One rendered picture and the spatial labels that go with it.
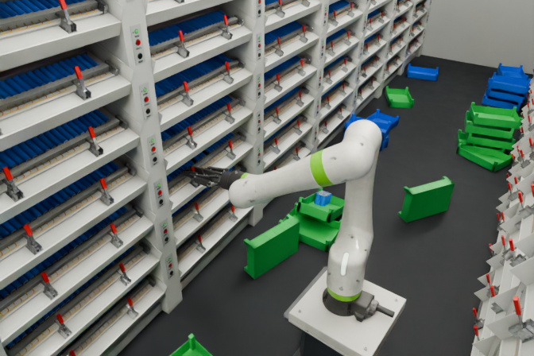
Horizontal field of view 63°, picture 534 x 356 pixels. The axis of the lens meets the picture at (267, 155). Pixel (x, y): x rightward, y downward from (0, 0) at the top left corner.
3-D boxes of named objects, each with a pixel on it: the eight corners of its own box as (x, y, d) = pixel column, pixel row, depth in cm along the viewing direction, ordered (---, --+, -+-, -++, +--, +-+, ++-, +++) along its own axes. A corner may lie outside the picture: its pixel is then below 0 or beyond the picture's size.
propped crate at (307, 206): (316, 199, 267) (319, 187, 265) (347, 210, 258) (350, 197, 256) (296, 210, 241) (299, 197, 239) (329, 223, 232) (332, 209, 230)
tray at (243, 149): (250, 152, 220) (257, 138, 214) (168, 217, 176) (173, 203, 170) (220, 129, 224) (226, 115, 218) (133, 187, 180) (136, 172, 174)
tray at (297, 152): (308, 155, 291) (316, 141, 282) (260, 202, 247) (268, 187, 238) (284, 137, 296) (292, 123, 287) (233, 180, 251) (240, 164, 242)
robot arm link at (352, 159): (382, 160, 137) (367, 127, 134) (377, 180, 126) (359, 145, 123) (331, 176, 146) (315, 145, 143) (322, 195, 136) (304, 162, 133)
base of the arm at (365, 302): (398, 309, 157) (400, 297, 154) (383, 338, 146) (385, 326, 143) (333, 280, 170) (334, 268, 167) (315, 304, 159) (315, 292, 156)
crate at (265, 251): (298, 251, 229) (287, 242, 234) (299, 221, 218) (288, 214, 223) (254, 279, 211) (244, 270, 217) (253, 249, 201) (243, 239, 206)
